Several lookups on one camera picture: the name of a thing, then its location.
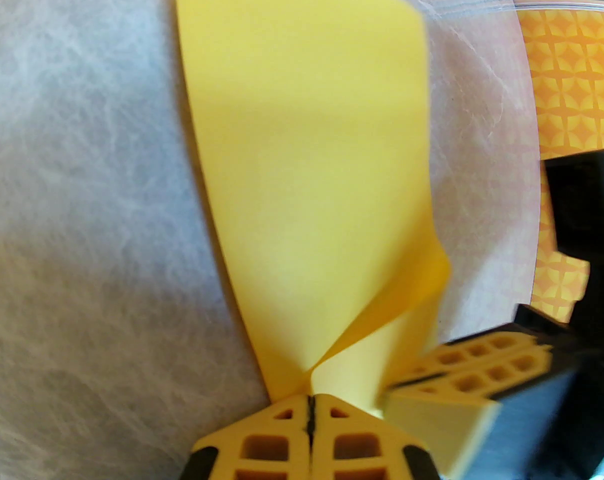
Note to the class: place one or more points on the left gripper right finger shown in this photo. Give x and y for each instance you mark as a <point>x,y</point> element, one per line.
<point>357,448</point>

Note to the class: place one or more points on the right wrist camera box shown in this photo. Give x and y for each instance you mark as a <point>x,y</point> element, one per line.
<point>592,208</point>

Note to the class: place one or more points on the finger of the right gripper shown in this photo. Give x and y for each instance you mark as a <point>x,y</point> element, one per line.
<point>472,380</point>
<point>482,350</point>

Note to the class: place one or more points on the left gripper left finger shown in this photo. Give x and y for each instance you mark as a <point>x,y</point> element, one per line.
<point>262,448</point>

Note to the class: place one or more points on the aluminium table side rail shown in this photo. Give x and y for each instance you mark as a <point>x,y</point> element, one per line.
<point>557,2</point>

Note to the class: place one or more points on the yellow paper sheet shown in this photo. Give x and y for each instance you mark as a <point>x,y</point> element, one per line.
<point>302,143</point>

